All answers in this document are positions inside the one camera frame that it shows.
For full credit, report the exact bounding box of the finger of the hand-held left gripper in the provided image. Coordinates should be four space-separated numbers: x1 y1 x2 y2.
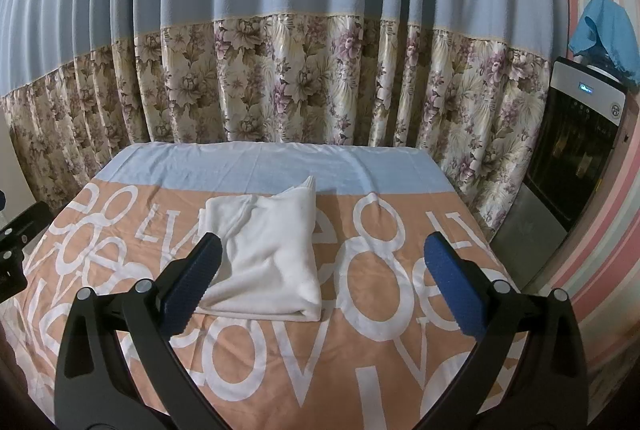
0 260 27 305
0 202 51 261

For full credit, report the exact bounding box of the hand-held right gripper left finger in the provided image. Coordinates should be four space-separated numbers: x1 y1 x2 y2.
54 232 223 430

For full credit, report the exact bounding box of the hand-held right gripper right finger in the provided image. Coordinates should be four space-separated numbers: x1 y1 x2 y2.
417 231 591 430

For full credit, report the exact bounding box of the white knit sweater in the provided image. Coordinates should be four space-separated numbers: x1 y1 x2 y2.
194 176 322 323

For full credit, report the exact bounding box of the orange and blue printed blanket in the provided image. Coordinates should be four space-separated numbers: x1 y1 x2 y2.
0 141 531 430

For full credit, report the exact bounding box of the grey water dispenser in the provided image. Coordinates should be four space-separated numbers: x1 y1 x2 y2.
492 56 631 243

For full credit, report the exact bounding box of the blue cloth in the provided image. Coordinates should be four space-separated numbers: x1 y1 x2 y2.
567 0 640 85

